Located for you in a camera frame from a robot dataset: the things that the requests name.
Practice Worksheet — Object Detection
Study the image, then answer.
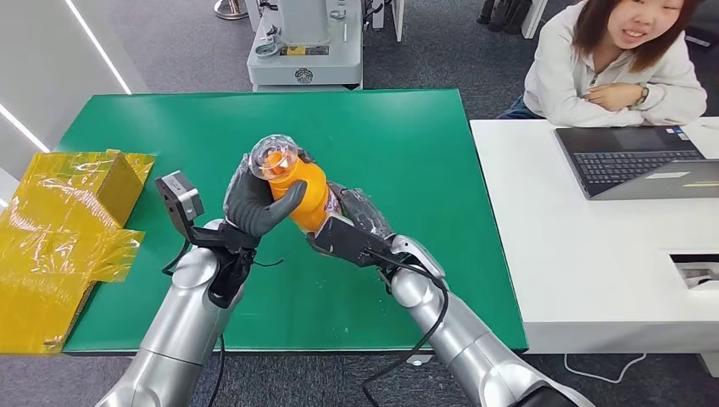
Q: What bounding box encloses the green table mat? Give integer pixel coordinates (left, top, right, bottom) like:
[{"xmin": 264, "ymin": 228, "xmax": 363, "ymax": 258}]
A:
[{"xmin": 56, "ymin": 88, "xmax": 529, "ymax": 354}]

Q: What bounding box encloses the white machine base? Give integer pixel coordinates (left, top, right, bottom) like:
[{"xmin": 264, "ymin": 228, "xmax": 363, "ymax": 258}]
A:
[{"xmin": 246, "ymin": 0, "xmax": 365, "ymax": 92}]

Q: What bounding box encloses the yellow tape-wrapped cardboard box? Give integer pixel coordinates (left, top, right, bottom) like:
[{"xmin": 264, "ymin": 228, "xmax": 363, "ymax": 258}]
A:
[{"xmin": 0, "ymin": 148, "xmax": 157, "ymax": 355}]

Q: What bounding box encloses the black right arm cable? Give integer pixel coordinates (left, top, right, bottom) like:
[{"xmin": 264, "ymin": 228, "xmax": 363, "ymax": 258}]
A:
[{"xmin": 359, "ymin": 249, "xmax": 450, "ymax": 407}]

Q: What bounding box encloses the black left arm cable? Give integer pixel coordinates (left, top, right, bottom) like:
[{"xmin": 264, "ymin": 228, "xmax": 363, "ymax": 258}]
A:
[{"xmin": 205, "ymin": 334, "xmax": 227, "ymax": 407}]

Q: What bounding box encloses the orange plastic bottle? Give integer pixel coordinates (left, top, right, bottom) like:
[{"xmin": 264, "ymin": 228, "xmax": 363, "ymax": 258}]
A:
[{"xmin": 248, "ymin": 133, "xmax": 343, "ymax": 234}]

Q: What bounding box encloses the chrome stand base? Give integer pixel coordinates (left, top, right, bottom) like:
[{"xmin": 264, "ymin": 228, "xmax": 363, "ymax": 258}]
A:
[{"xmin": 213, "ymin": 0, "xmax": 250, "ymax": 22}]

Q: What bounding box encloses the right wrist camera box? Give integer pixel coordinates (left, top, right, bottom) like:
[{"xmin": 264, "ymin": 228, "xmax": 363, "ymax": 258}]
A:
[{"xmin": 305, "ymin": 213, "xmax": 395, "ymax": 269}]

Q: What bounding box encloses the white furniture panel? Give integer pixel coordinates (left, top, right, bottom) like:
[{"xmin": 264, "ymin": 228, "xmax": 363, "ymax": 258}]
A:
[{"xmin": 519, "ymin": 0, "xmax": 549, "ymax": 41}]

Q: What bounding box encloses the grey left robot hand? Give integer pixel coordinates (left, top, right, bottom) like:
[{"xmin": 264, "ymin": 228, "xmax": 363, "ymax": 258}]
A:
[{"xmin": 222, "ymin": 151, "xmax": 309, "ymax": 240}]

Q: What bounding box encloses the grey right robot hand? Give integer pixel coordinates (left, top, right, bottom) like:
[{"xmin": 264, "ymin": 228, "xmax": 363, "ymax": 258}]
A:
[{"xmin": 328, "ymin": 181, "xmax": 395, "ymax": 240}]

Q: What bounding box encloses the white desk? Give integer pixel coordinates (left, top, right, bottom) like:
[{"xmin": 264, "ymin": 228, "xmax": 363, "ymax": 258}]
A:
[{"xmin": 469, "ymin": 116, "xmax": 719, "ymax": 378}]

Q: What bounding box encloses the white furniture post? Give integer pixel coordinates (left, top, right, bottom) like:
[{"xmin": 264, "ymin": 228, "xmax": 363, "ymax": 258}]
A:
[{"xmin": 390, "ymin": 0, "xmax": 406, "ymax": 43}]

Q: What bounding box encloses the person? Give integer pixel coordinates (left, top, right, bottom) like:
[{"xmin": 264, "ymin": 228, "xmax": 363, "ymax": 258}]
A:
[{"xmin": 497, "ymin": 0, "xmax": 709, "ymax": 129}]

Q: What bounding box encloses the dark grey laptop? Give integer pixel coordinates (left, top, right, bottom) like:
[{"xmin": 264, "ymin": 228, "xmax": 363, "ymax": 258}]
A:
[{"xmin": 553, "ymin": 125, "xmax": 719, "ymax": 202}]

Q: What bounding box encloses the white desk cable tray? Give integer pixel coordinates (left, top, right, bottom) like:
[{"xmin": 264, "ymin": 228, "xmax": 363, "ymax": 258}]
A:
[{"xmin": 668, "ymin": 254, "xmax": 719, "ymax": 292}]

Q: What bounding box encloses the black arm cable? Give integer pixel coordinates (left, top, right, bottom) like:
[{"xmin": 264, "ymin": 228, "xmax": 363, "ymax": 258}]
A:
[
  {"xmin": 205, "ymin": 334, "xmax": 227, "ymax": 407},
  {"xmin": 359, "ymin": 249, "xmax": 450, "ymax": 407}
]

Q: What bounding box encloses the white floor cable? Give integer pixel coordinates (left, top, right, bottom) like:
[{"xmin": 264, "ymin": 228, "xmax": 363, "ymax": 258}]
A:
[{"xmin": 563, "ymin": 352, "xmax": 648, "ymax": 386}]

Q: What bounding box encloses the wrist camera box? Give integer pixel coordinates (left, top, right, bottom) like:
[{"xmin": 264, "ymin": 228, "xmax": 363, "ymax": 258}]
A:
[
  {"xmin": 305, "ymin": 213, "xmax": 395, "ymax": 269},
  {"xmin": 154, "ymin": 170, "xmax": 205, "ymax": 240}
]

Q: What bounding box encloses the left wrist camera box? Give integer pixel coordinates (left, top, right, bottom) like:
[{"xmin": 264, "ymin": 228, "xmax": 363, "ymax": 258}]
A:
[{"xmin": 154, "ymin": 170, "xmax": 205, "ymax": 240}]

